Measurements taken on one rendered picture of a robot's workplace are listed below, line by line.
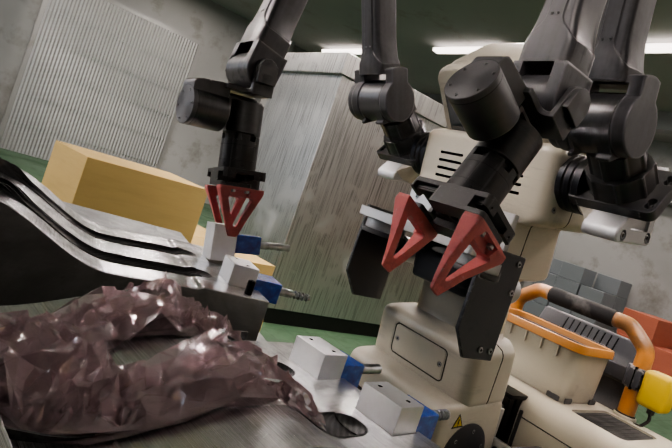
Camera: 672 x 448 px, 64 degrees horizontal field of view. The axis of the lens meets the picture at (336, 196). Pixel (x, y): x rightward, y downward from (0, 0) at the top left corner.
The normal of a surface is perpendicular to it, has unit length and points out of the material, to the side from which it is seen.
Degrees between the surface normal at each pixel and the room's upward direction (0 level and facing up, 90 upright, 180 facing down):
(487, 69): 64
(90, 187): 90
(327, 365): 90
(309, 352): 90
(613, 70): 99
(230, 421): 13
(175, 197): 90
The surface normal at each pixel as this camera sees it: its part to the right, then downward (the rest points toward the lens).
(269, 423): 0.26, -0.96
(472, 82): -0.53, -0.65
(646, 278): -0.75, -0.26
